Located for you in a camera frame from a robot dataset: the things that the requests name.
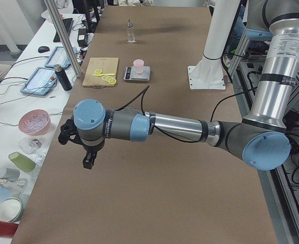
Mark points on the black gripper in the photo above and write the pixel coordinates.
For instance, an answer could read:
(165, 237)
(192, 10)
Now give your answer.
(90, 150)

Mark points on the pink plastic cup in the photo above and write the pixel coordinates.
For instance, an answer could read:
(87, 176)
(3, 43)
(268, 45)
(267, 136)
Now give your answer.
(138, 65)

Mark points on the glass sauce bottle metal spout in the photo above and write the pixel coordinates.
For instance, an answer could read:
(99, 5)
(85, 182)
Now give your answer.
(130, 32)

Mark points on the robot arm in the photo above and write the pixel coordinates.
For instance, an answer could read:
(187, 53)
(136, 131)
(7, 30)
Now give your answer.
(183, 47)

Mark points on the green cup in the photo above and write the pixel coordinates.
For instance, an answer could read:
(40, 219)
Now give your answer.
(22, 162)

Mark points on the grey cup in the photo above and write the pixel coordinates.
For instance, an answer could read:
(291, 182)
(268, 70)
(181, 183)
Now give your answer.
(9, 174)

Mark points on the digital kitchen scale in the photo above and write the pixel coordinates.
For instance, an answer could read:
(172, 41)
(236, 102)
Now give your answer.
(130, 74)

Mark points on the red cup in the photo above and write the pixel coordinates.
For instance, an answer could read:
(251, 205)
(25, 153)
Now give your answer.
(7, 230)

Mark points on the pink bowl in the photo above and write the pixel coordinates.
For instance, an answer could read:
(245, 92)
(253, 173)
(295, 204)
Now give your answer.
(35, 122)

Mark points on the lemon slice front pair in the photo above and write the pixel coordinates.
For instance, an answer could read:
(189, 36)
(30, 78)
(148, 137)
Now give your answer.
(112, 81)

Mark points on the yellow plastic knife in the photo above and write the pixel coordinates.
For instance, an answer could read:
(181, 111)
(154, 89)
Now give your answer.
(106, 74)

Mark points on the white bowl green rim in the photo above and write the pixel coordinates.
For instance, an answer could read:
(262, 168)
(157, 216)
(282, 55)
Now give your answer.
(11, 210)

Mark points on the bamboo cutting board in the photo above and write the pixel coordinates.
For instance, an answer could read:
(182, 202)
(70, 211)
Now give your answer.
(107, 64)

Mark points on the black thermos bottle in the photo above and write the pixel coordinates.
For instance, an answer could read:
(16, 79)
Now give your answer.
(62, 77)

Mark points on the near teach pendant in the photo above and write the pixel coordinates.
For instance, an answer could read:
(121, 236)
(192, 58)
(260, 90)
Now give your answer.
(41, 82)

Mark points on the teach pendant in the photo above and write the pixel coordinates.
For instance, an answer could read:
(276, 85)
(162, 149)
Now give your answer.
(58, 56)
(41, 82)

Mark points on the far teach pendant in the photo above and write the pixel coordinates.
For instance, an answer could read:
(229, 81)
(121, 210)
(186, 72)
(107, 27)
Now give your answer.
(58, 56)

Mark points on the black computer mouse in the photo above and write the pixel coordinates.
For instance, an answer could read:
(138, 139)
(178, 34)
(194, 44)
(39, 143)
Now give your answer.
(43, 49)

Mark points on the black power adapter box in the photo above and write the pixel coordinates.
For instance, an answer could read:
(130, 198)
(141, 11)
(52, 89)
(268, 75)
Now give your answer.
(82, 38)

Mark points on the black keyboard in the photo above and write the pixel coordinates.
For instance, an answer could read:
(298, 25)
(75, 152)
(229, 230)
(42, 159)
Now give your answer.
(68, 24)

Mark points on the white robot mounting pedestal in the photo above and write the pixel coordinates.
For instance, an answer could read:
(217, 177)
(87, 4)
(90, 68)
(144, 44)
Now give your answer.
(208, 73)

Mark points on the aluminium frame post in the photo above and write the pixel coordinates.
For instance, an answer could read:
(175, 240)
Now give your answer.
(58, 24)

